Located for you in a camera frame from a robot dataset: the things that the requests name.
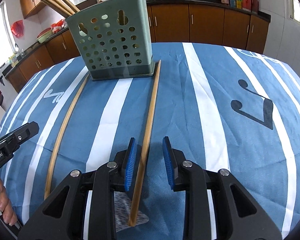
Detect blue white striped tablecloth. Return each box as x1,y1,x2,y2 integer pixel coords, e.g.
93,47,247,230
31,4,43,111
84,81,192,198
0,43,300,239

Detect window left side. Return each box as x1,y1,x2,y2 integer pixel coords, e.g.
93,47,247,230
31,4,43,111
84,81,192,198
0,2,15,67

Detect green perforated utensil holder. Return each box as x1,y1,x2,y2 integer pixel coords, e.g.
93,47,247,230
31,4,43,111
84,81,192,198
66,0,155,80

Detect black countertop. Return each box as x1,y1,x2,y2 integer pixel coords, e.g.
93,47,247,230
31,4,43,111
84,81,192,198
1,0,272,78

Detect green basin with red lid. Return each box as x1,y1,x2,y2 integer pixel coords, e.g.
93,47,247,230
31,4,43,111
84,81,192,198
37,28,53,43

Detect yellow dish soap bottle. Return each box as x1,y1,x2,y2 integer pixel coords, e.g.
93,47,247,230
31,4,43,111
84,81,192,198
9,54,19,68

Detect person left hand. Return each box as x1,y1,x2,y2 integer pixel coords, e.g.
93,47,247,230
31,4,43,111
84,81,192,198
0,179,18,226

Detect lower brown kitchen cabinets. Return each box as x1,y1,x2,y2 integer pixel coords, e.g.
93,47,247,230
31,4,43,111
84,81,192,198
5,0,271,93

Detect red plastic bag on wall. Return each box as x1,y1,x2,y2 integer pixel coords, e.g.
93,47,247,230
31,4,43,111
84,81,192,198
11,20,24,38

